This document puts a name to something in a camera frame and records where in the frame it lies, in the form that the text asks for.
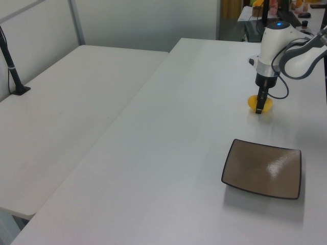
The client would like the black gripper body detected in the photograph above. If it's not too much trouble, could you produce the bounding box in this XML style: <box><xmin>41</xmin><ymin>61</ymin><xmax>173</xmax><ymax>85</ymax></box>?
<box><xmin>255</xmin><ymin>72</ymin><xmax>278</xmax><ymax>90</ymax></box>

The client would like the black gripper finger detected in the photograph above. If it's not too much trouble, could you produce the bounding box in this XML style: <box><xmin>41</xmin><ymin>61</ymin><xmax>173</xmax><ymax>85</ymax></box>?
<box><xmin>255</xmin><ymin>86</ymin><xmax>268</xmax><ymax>115</ymax></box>

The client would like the yellow potato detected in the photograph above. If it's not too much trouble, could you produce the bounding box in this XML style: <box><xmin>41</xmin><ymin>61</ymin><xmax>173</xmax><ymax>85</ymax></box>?
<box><xmin>247</xmin><ymin>94</ymin><xmax>273</xmax><ymax>114</ymax></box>

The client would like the brown square ceramic plate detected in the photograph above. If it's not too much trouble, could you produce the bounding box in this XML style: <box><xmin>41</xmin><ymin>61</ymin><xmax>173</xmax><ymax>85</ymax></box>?
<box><xmin>221</xmin><ymin>138</ymin><xmax>302</xmax><ymax>201</ymax></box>

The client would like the black upright pole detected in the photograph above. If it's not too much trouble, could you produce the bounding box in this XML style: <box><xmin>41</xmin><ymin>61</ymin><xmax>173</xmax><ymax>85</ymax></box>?
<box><xmin>261</xmin><ymin>0</ymin><xmax>270</xmax><ymax>27</ymax></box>

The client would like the brown cardboard box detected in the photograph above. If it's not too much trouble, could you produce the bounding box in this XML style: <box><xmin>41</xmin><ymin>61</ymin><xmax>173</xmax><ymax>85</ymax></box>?
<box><xmin>220</xmin><ymin>0</ymin><xmax>242</xmax><ymax>19</ymax></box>

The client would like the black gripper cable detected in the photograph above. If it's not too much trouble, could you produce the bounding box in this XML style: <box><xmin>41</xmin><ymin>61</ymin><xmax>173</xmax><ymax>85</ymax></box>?
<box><xmin>267</xmin><ymin>37</ymin><xmax>311</xmax><ymax>100</ymax></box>

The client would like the grey metal partition post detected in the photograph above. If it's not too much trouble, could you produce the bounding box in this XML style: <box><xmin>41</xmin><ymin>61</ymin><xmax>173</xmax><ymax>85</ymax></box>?
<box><xmin>68</xmin><ymin>0</ymin><xmax>86</xmax><ymax>47</ymax></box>

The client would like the black camera stand pole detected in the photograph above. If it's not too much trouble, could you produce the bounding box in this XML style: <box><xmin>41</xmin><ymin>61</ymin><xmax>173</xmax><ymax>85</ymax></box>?
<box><xmin>0</xmin><ymin>25</ymin><xmax>32</xmax><ymax>96</ymax></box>

